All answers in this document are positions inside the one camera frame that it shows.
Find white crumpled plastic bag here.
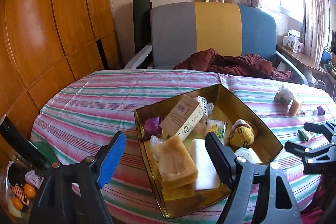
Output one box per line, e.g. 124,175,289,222
150,135,164,160

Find snack packet green yellow label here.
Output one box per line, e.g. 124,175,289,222
206,119,227,144

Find orange fruit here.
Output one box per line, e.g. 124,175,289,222
12,197,23,211
24,183,37,198

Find wooden wardrobe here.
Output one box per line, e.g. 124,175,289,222
1,0,123,139

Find wooden side desk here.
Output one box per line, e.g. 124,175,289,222
277,44,326,76

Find blue bag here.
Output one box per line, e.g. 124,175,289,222
320,47,332,67

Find yellow plush toy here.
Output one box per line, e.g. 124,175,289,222
228,119,257,148

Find tan sponge block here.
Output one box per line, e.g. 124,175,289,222
152,136,198,190

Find dark red jacket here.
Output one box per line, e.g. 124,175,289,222
174,48,291,82

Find grey yellow blue chair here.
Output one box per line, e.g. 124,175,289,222
125,2,308,84

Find yellow sponge piece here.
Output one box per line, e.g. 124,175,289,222
289,98,302,117

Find gold square tray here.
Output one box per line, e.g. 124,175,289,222
134,84,282,219

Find small green white carton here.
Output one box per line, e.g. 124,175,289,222
274,91,294,107

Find small purple candy on table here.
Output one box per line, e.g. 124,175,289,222
317,106,325,115

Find purple wrapped candy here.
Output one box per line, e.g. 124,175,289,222
143,116,162,140

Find striped pink green tablecloth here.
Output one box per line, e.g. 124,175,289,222
31,69,335,223

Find white boxes on desk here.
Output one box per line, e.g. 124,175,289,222
282,29,304,53

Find cardboard box with barcode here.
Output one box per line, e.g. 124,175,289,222
159,95,205,141

